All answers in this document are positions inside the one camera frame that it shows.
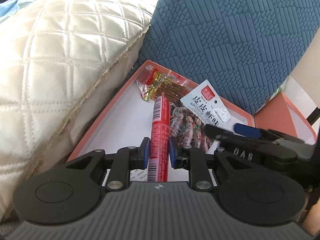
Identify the red sausage stick packet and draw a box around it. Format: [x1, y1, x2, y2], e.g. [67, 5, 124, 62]
[148, 93, 170, 182]

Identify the red clear spicy stick packet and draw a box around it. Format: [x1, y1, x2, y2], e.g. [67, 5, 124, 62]
[136, 65, 188, 102]

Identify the person's right hand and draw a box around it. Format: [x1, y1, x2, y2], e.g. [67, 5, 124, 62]
[302, 193, 319, 236]

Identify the black silver shrimp snack packet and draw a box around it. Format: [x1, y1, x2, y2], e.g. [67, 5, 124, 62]
[170, 101, 214, 153]

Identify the pink deep cardboard box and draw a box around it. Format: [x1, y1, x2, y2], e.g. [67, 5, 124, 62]
[254, 92, 317, 144]

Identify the white shrimp flavour snack bag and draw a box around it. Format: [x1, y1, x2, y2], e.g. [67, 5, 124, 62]
[180, 80, 237, 132]

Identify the blue textured headboard cushion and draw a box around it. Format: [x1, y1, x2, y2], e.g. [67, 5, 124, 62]
[136, 0, 319, 114]

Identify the cream quilted mattress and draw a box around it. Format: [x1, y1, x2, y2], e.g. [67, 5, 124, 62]
[1, 0, 158, 220]

